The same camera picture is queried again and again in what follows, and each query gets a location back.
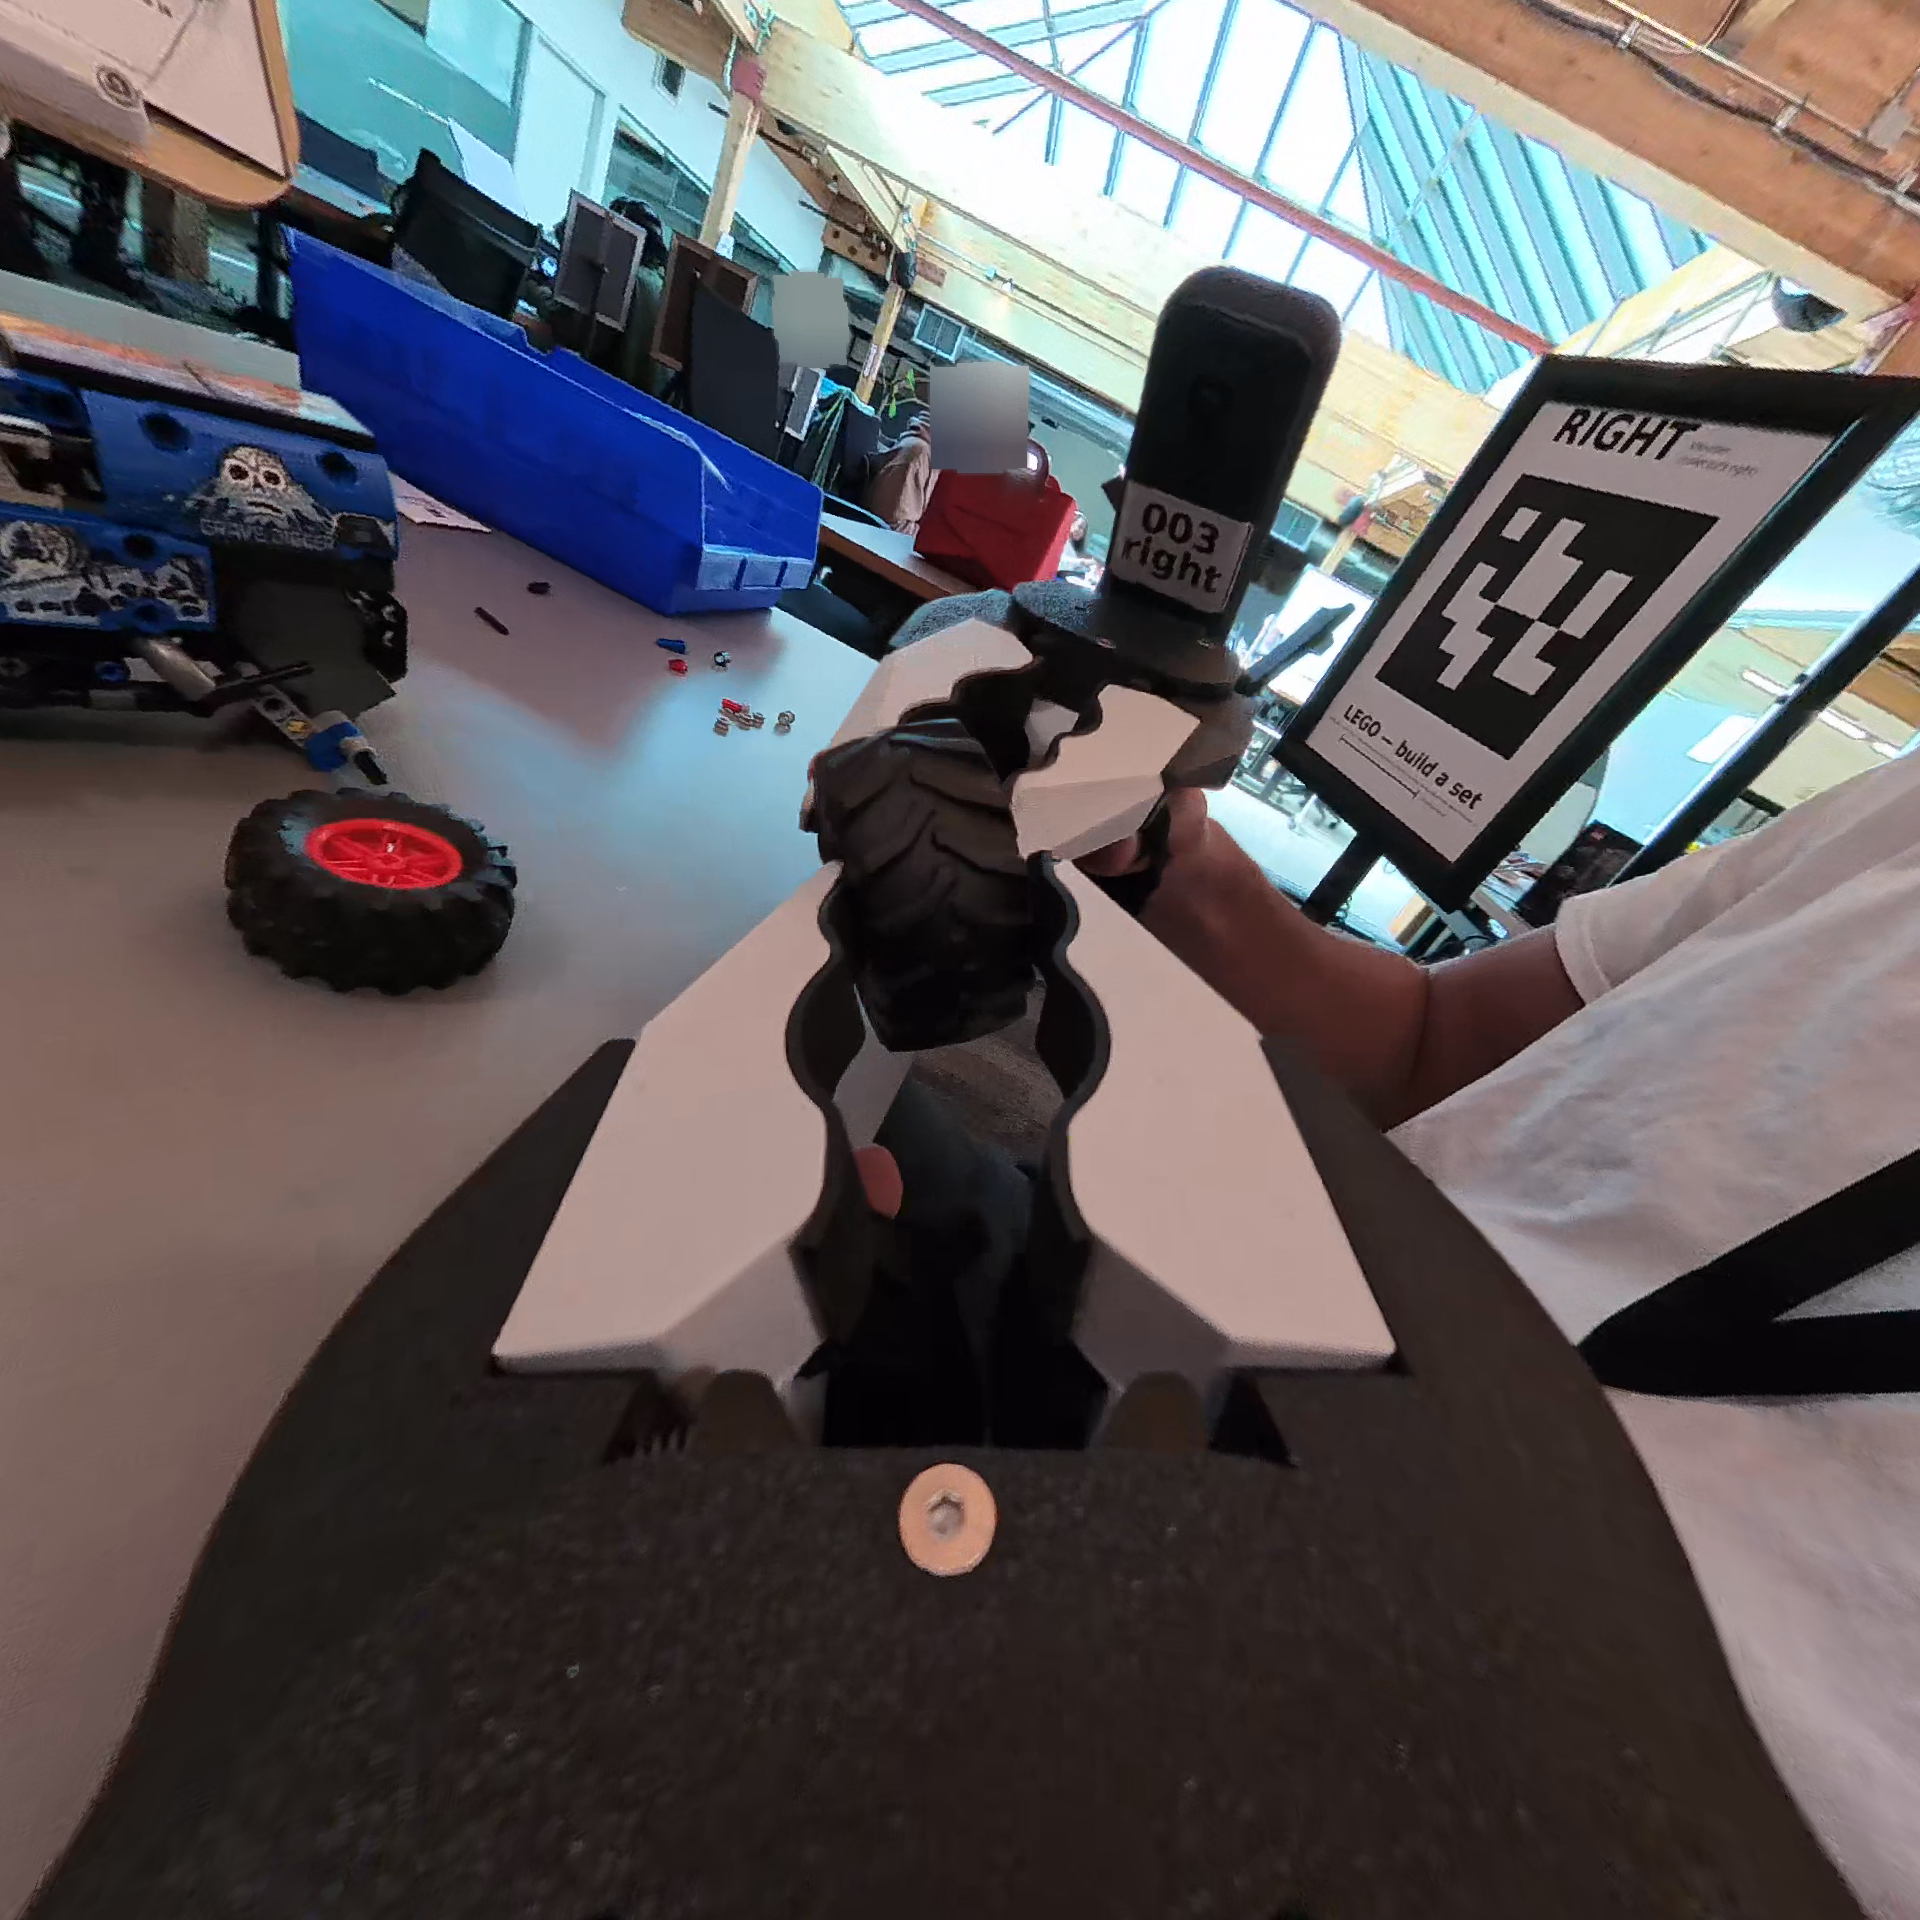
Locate person's right forearm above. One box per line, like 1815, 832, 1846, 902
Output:
1201, 839, 1592, 1133

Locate scattered small toy pieces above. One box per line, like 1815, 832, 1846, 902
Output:
472, 575, 798, 739

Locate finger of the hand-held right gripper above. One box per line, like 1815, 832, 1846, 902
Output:
824, 591, 1113, 781
1009, 690, 1206, 867

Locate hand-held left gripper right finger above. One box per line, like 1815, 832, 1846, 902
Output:
1032, 858, 1400, 1452

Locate blue toy monster truck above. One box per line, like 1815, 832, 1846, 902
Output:
0, 322, 411, 786

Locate black toy wheel red rim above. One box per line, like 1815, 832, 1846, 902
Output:
802, 715, 1074, 1052
224, 786, 520, 995

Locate blue plastic bin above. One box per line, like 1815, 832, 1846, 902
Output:
284, 227, 824, 617

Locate wooden background table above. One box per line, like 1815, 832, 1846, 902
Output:
816, 514, 992, 601

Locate computer monitor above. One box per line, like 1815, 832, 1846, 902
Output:
654, 235, 762, 377
548, 191, 650, 332

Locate black strap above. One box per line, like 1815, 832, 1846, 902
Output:
1579, 1151, 1920, 1399

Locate person's white shirt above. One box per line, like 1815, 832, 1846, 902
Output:
1386, 750, 1920, 1920

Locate red tote bag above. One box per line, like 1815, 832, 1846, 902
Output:
914, 468, 1080, 591

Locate person's right hand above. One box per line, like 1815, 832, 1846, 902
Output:
1073, 786, 1280, 966

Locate black framed sign on stand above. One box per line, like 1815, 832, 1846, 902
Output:
1273, 354, 1920, 924

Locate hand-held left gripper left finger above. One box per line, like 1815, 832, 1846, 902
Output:
493, 862, 910, 1450

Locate printed instruction sheet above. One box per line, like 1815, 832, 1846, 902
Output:
0, 0, 280, 151

